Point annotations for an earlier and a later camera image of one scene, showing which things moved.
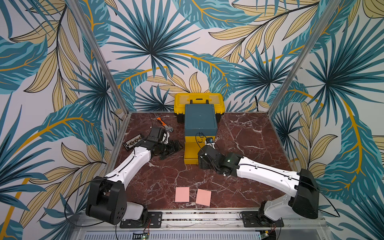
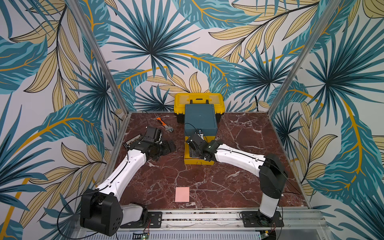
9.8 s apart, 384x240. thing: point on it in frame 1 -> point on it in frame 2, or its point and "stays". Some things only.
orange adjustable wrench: [167, 127] stays
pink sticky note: [182, 194] stays
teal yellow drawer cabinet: [200, 123] stays
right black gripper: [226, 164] -> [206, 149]
